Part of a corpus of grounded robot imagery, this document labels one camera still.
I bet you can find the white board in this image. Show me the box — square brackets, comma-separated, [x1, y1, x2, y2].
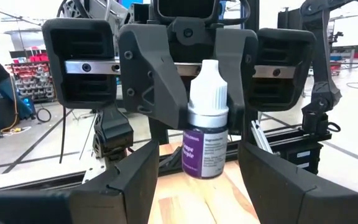
[331, 12, 358, 49]

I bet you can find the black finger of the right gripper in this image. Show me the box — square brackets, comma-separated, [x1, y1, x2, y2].
[118, 23, 189, 130]
[213, 28, 259, 135]

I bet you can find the silver mounting bracket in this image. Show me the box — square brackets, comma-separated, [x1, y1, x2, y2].
[81, 155, 109, 185]

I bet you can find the dark purple dropper bottle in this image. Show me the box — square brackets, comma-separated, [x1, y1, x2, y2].
[181, 58, 230, 180]

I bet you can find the black controller box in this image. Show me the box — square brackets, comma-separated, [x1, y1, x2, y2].
[277, 144, 321, 176]

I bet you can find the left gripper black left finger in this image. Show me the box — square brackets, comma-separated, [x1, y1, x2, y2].
[0, 139, 160, 224]

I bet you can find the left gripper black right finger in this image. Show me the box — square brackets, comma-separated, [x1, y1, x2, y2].
[237, 141, 358, 224]

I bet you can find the shelf with red bins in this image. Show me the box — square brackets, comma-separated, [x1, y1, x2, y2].
[6, 46, 57, 104]

